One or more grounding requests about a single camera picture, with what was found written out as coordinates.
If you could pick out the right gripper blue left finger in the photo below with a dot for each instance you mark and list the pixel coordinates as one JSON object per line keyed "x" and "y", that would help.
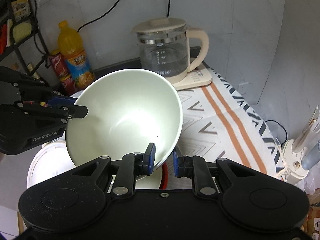
{"x": 149, "y": 159}

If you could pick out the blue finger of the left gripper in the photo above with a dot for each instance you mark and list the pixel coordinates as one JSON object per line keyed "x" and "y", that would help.
{"x": 61, "y": 100}

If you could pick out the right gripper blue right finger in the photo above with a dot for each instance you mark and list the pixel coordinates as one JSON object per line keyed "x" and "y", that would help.
{"x": 181, "y": 163}

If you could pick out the red bowl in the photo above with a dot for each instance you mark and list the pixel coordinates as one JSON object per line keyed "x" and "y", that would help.
{"x": 164, "y": 181}

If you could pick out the pale green bowl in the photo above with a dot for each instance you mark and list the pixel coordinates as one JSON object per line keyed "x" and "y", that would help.
{"x": 150, "y": 182}
{"x": 127, "y": 110}

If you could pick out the large white plate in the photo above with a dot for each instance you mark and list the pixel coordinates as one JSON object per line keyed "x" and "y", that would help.
{"x": 51, "y": 160}

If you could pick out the lower red drink can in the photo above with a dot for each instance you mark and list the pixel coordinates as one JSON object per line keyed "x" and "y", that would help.
{"x": 68, "y": 84}

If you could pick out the patterned table mat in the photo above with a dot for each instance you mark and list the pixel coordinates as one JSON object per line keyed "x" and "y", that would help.
{"x": 219, "y": 123}

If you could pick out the orange juice bottle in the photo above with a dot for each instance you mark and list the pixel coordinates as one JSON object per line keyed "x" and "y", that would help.
{"x": 71, "y": 46}

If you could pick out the black metal shelf rack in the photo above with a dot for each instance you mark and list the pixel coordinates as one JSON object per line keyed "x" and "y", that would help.
{"x": 19, "y": 24}

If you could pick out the cream kettle base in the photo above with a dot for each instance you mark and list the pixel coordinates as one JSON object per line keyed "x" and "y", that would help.
{"x": 198, "y": 77}

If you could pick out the cream drying rack stand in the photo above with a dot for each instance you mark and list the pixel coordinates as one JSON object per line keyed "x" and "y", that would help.
{"x": 293, "y": 151}

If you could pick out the blue baby bottle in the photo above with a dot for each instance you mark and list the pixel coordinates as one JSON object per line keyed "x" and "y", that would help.
{"x": 311, "y": 158}

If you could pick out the glass kettle cream handle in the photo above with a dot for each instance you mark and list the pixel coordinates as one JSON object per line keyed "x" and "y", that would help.
{"x": 164, "y": 47}

